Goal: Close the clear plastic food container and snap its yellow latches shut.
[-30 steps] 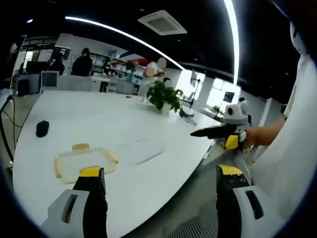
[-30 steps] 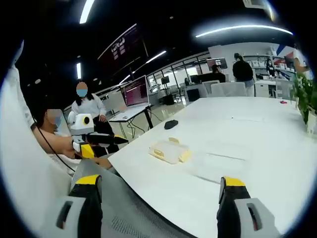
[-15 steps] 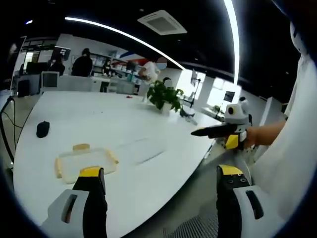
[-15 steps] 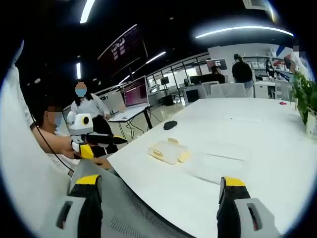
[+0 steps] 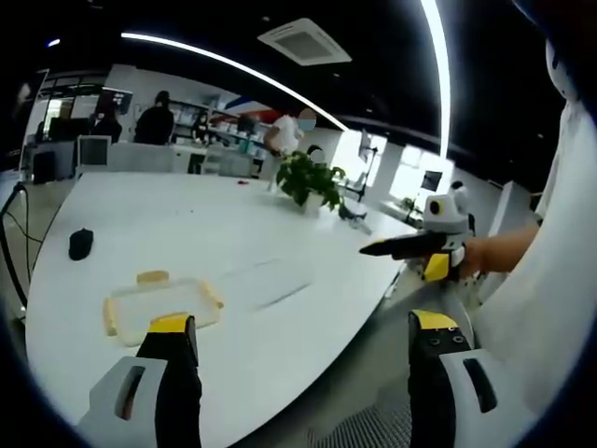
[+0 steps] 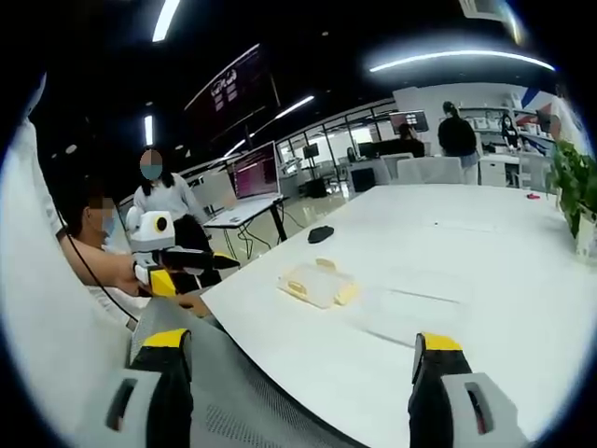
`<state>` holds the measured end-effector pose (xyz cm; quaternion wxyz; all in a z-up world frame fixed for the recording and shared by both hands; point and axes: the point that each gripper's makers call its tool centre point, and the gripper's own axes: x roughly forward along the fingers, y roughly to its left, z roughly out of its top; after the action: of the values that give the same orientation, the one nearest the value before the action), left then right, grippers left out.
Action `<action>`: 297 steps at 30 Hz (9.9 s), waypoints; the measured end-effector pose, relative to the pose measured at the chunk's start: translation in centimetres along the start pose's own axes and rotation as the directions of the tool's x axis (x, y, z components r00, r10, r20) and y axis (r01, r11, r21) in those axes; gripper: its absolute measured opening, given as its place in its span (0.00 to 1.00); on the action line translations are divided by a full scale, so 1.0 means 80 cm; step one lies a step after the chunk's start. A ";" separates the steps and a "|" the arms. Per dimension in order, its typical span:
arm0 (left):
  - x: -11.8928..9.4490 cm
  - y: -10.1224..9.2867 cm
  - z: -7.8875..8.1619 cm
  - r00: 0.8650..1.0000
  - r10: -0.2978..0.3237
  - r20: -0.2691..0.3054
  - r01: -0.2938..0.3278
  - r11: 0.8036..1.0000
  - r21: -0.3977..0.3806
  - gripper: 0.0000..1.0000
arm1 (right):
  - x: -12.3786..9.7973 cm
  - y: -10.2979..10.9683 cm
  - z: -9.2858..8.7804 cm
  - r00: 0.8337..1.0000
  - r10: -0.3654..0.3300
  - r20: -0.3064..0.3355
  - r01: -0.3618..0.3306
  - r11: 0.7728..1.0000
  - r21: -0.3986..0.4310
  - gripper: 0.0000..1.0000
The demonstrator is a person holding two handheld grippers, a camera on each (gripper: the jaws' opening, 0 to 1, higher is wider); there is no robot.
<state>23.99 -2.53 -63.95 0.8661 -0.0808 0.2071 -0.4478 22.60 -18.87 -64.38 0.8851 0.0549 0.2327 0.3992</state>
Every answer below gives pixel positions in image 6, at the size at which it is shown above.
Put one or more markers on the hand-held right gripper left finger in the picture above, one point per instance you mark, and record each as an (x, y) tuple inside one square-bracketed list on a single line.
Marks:
[(163, 396)]

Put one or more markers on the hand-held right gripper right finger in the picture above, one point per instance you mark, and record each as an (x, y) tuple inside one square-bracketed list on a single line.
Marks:
[(443, 401)]

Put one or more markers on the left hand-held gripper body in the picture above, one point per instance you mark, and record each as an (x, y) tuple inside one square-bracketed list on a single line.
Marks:
[(147, 233)]

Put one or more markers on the cream plastic buckle part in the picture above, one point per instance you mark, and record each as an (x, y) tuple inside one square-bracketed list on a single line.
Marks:
[(346, 294), (327, 264), (296, 287)]

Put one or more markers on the white standing desk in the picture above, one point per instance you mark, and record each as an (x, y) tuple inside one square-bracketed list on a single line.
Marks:
[(242, 212)]

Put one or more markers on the short ceiling light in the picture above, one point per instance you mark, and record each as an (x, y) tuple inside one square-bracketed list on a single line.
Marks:
[(148, 130)]

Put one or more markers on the computer monitor with purple screen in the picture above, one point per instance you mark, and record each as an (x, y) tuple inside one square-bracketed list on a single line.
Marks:
[(256, 172)]

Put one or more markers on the person's white shirt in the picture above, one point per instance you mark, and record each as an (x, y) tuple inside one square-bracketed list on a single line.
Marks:
[(46, 303)]

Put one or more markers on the black computer mouse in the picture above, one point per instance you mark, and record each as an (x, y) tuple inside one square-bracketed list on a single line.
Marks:
[(321, 234)]

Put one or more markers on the clear plastic tray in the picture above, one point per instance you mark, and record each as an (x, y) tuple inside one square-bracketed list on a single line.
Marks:
[(322, 285)]

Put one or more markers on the small black monitor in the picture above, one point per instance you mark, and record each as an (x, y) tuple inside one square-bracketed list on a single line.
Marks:
[(310, 150)]

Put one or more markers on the large hanging display screen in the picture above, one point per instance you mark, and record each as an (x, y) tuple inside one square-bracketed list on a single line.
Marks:
[(233, 88)]

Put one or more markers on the long ceiling light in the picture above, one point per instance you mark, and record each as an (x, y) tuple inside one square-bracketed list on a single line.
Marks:
[(296, 107), (164, 21), (457, 57)]

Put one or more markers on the black box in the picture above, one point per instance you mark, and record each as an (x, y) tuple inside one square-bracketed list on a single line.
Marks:
[(363, 179)]

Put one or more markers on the white plant pot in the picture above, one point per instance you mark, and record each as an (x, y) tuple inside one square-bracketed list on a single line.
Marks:
[(585, 242)]

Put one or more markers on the small pink object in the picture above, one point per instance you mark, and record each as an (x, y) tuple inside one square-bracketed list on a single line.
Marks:
[(532, 196)]

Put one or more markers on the white cabinet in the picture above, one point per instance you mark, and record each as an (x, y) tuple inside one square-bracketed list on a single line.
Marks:
[(499, 172)]

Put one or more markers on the green potted plant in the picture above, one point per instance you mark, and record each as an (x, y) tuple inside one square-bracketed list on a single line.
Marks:
[(571, 179)]

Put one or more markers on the desktop monitor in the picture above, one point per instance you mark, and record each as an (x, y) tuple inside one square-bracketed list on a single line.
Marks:
[(415, 119)]

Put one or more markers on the white wall shelf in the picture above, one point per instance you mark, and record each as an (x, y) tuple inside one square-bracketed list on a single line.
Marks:
[(485, 122)]

